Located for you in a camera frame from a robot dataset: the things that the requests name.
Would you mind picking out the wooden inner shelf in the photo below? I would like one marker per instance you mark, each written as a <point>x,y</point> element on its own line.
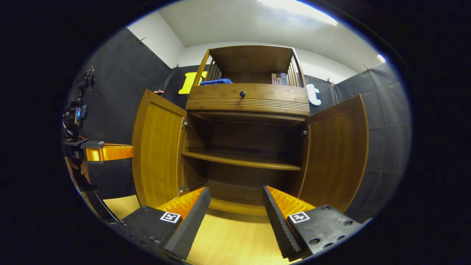
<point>239,160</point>

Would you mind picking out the blue cloth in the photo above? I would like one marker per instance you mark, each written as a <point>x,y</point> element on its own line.
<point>217,81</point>

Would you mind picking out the wooden cabinet drawer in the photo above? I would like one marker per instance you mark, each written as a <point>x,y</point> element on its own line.
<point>220,94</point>

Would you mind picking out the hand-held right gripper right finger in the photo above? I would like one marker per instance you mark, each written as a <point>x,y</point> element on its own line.
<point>278,224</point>

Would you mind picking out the small ceiling light panel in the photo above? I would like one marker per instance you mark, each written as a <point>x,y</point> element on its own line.
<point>381,58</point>

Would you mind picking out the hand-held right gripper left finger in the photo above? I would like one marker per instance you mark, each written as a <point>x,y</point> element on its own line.
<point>193,224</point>

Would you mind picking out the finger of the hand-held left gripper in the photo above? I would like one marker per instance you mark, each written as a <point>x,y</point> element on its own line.
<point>114,152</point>

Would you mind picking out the metal door hinge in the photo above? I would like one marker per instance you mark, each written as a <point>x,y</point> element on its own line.
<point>186,123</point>
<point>181,190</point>
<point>305,132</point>

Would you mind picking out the wooden shoe cabinet door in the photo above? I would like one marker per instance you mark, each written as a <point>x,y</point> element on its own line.
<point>158,154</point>
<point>335,154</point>

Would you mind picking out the large ceiling light panel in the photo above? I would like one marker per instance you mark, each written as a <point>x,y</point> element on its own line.
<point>298,9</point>

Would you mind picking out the small patterned book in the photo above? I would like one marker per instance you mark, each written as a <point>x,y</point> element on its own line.
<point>279,79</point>

